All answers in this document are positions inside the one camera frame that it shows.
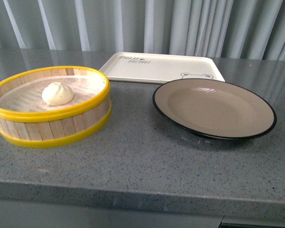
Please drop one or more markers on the white steamer liner cloth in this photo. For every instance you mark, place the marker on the white steamer liner cloth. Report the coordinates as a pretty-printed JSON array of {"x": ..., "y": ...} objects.
[{"x": 28, "y": 97}]

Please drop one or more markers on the white steamed bun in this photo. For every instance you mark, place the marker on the white steamed bun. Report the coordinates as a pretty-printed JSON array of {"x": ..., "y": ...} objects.
[{"x": 56, "y": 94}]

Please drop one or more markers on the white bear print tray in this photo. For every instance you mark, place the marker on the white bear print tray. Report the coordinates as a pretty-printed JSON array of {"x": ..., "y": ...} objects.
[{"x": 158, "y": 68}]

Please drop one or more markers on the beige plate with black rim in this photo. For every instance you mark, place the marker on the beige plate with black rim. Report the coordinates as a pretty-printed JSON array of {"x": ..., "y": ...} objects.
[{"x": 214, "y": 109}]

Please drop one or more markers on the yellow rimmed bamboo steamer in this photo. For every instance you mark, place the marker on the yellow rimmed bamboo steamer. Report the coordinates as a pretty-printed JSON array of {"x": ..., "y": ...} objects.
[{"x": 56, "y": 127}]

